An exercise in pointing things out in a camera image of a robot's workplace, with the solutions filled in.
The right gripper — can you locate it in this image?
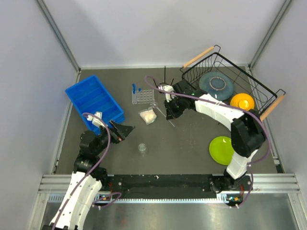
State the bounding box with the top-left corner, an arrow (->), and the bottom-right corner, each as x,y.
163,96 -> 186,121

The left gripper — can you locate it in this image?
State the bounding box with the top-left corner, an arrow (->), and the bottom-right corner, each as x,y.
94,119 -> 136,155

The clear glass rod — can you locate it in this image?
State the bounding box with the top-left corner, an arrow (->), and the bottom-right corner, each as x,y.
153,103 -> 175,127

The bag of white powder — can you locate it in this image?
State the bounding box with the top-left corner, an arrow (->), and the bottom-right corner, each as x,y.
139,107 -> 157,125

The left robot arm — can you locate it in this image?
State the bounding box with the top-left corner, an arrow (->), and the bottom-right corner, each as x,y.
43,121 -> 135,230

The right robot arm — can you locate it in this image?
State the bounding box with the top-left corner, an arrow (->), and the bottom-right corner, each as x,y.
158,80 -> 266,193

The clear glass flask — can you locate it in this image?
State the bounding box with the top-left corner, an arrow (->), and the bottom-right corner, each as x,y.
138,143 -> 148,157

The clear test tube rack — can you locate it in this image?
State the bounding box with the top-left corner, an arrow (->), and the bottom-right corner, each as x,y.
131,90 -> 155,104

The blue ceramic plate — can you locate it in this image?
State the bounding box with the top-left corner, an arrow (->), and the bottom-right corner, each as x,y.
199,72 -> 235,101

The blue plastic bin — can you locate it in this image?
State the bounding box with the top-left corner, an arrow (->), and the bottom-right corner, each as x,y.
65,75 -> 125,134

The green plate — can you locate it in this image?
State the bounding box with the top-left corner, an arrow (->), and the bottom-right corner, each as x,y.
209,136 -> 235,165

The orange bowl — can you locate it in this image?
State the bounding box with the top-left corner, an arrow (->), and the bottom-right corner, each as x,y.
230,93 -> 255,111

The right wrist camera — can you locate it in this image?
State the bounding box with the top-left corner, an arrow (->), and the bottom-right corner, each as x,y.
158,84 -> 176,102

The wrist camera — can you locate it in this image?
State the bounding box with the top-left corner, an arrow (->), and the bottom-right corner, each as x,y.
158,84 -> 176,102
86,112 -> 105,128

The black wire ring stand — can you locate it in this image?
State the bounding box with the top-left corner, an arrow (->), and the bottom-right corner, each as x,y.
153,66 -> 174,91

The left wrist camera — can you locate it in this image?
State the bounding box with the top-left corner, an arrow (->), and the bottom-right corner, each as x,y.
86,112 -> 105,128

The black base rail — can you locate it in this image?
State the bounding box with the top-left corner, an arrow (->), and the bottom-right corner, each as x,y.
105,174 -> 231,199

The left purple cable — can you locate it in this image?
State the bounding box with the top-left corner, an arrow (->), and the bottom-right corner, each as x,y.
51,112 -> 123,230

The black wire dish rack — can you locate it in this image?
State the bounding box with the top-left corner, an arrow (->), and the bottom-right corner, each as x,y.
180,45 -> 285,120

